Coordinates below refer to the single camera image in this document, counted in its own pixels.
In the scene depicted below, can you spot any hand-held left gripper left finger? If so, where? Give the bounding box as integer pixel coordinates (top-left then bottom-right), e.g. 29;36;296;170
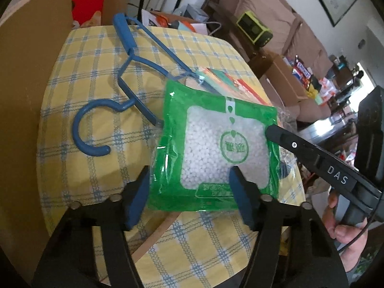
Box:
31;165;150;288

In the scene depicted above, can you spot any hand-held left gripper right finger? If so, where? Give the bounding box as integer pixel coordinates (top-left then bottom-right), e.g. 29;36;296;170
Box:
228;166;350;288

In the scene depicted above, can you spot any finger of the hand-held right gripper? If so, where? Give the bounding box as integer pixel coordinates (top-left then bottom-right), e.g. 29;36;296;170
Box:
277;160;293;180
264;125;383;209

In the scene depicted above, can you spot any green desiccant bag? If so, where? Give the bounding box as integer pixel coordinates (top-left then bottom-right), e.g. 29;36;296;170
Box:
148;79;282;214

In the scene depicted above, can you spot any painted paper hand fan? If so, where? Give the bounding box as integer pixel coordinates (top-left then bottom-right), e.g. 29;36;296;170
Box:
132;67;270;264

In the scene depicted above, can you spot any blue clothes hanger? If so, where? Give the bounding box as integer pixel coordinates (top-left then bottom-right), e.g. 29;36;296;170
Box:
72;13;207;156

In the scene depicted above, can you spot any large cardboard box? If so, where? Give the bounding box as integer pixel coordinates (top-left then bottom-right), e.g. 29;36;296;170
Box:
0;0;134;276

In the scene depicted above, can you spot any person's right hand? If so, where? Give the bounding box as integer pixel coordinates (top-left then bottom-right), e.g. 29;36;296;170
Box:
322;191;369;273

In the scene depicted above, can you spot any small cardboard box of snacks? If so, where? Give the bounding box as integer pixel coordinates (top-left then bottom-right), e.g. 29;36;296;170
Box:
282;54;339;105

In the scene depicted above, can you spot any green black portable radio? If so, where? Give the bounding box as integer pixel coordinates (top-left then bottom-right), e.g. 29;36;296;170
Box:
236;10;273;47

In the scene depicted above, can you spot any brown sofa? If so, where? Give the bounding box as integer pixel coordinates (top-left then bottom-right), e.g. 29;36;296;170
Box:
207;0;339;120

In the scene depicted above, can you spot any yellow plaid tablecloth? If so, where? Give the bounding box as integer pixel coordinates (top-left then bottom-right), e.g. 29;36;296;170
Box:
36;25;306;288

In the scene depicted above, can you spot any white blue small box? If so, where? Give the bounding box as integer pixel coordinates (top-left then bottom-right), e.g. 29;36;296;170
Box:
181;4;209;23

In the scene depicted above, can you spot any orange white packet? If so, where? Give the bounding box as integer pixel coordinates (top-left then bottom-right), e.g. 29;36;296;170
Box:
141;7;210;36

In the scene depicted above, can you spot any low red gift bag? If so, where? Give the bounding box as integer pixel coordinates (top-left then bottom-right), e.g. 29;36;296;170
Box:
71;0;107;27

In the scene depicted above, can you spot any black cable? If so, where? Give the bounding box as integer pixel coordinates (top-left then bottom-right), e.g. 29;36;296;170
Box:
342;207;384;249

